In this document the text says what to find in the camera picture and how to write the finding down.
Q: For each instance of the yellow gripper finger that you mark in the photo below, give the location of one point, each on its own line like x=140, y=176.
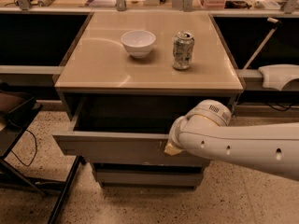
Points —
x=171, y=149

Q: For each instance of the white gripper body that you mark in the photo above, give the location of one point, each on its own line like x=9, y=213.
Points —
x=174, y=136

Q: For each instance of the grey top drawer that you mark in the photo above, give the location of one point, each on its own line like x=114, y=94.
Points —
x=125, y=131

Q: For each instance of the grey drawer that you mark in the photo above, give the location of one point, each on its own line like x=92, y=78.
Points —
x=118, y=177
x=125, y=131

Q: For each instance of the white robot base shoulder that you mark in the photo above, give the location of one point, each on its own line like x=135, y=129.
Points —
x=277, y=76

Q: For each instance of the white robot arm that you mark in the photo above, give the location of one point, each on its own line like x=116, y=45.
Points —
x=206, y=133

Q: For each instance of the grey bottom drawer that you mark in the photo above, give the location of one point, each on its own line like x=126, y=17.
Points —
x=118, y=177

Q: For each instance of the grey drawer cabinet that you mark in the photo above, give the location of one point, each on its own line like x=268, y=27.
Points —
x=100, y=67

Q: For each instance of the crushed soda can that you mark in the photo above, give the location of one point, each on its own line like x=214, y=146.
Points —
x=182, y=50

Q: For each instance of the white ceramic bowl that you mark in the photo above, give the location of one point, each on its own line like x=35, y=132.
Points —
x=138, y=43

